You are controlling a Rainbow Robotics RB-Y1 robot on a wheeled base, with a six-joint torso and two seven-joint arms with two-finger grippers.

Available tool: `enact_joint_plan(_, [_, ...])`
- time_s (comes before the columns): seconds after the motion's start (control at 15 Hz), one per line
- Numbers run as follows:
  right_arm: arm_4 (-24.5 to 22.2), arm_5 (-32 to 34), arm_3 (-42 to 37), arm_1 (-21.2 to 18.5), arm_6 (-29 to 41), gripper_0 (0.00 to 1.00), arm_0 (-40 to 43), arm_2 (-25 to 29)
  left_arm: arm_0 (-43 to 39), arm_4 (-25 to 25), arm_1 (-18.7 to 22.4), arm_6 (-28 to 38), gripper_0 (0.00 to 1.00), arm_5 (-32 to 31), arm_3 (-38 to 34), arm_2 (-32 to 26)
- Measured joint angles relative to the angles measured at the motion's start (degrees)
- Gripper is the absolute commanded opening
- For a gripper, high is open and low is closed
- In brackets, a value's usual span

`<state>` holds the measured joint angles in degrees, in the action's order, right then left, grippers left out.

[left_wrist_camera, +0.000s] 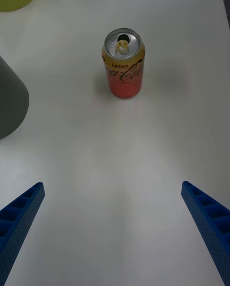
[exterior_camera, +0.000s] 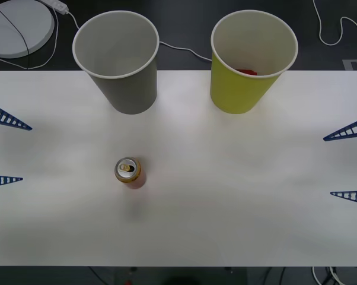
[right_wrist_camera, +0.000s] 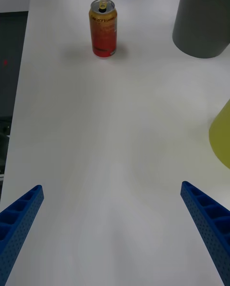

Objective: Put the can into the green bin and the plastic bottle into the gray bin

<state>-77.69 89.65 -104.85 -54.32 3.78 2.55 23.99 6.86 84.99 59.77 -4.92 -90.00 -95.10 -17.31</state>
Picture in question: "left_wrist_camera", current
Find orange and red drink can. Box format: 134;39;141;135
101;28;146;99

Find grey plastic waste bin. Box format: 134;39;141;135
0;56;30;140

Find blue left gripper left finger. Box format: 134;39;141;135
0;182;46;286

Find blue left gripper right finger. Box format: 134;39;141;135
181;181;230;286

